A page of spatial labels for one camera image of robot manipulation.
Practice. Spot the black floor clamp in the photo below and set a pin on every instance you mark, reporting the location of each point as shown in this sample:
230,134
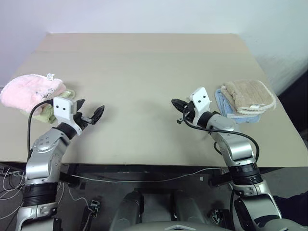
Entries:
217,215
94,208

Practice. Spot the dark purple panel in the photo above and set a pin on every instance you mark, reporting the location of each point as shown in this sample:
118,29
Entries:
296,106

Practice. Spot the folded green towel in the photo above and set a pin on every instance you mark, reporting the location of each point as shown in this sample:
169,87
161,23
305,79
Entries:
45,116

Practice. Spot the dark grey rounded shape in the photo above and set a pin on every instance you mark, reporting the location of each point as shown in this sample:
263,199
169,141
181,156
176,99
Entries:
187,207
130,207

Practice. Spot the folded blue towel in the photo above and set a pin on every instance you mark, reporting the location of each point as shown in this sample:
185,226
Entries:
222,103

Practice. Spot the black table frame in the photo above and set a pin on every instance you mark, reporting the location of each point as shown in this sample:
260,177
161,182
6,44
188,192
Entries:
134,169

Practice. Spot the folded beige towel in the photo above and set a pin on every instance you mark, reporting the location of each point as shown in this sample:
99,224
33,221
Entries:
250,95

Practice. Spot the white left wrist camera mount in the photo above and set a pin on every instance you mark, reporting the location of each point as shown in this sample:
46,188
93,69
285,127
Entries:
63,108

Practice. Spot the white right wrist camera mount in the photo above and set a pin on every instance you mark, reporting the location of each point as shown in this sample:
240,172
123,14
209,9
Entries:
201,98

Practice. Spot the pink towel with white trim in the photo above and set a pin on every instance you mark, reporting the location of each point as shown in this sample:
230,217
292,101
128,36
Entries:
26,92

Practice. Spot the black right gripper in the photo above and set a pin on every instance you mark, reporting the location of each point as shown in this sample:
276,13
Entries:
190,113

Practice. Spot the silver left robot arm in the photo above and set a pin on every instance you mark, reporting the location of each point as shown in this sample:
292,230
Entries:
45,154

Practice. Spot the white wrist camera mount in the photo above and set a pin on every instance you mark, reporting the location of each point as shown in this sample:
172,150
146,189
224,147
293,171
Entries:
63,108
201,98

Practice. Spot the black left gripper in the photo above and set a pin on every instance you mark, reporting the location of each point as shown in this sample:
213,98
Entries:
80,120

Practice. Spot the grey robot torso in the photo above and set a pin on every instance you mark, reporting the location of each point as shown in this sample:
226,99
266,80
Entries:
178,226

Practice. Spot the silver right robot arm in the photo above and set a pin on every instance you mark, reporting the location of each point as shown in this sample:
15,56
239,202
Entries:
238,146

